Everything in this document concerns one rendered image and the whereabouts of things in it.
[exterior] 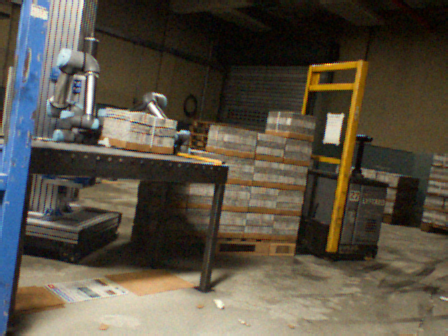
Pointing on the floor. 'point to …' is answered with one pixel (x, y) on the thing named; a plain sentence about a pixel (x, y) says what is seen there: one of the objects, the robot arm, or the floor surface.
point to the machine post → (19, 138)
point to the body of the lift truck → (369, 194)
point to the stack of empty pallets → (204, 133)
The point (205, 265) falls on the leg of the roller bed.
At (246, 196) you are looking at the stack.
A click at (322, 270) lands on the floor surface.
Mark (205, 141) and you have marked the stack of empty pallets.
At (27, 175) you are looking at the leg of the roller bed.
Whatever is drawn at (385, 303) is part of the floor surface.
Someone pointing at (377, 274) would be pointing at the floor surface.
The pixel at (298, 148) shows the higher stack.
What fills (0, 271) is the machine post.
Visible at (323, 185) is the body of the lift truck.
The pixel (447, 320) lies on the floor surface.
